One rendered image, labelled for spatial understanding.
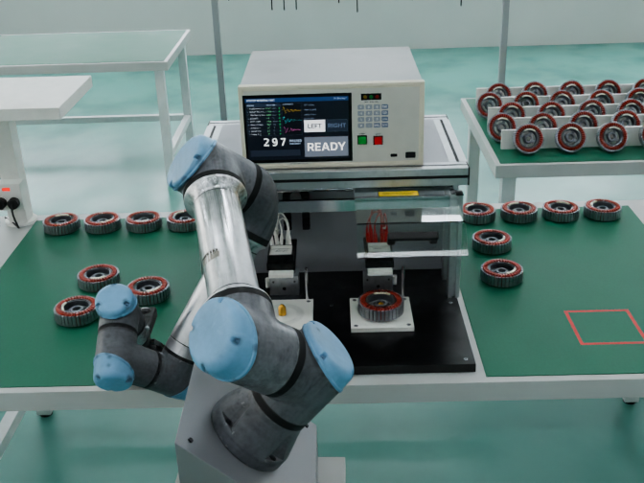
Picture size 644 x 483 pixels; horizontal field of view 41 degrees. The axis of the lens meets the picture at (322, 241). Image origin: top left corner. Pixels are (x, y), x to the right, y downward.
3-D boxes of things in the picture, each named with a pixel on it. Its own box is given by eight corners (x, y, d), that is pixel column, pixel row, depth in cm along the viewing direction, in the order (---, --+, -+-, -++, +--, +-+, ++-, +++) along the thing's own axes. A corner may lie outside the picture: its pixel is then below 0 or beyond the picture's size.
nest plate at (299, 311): (312, 333, 204) (311, 329, 204) (249, 334, 205) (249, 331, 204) (313, 303, 218) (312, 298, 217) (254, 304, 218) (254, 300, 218)
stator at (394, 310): (402, 324, 204) (402, 310, 203) (356, 322, 206) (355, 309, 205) (404, 301, 214) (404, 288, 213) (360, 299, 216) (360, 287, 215)
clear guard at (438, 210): (468, 256, 186) (469, 231, 184) (357, 259, 187) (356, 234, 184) (448, 199, 216) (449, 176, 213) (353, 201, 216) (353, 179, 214)
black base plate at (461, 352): (475, 372, 191) (475, 363, 190) (190, 379, 193) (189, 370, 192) (448, 275, 234) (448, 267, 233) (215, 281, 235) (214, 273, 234)
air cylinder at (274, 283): (299, 294, 222) (298, 276, 220) (270, 295, 222) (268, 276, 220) (299, 286, 227) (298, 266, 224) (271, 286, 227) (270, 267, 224)
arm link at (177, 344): (284, 180, 177) (172, 389, 178) (242, 157, 171) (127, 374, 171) (312, 194, 168) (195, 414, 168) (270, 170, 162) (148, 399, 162)
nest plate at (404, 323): (414, 331, 204) (414, 327, 203) (351, 333, 204) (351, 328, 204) (408, 300, 217) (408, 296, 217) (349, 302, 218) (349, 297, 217)
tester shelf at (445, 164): (469, 185, 207) (470, 167, 205) (188, 193, 208) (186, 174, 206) (446, 129, 247) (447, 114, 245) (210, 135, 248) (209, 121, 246)
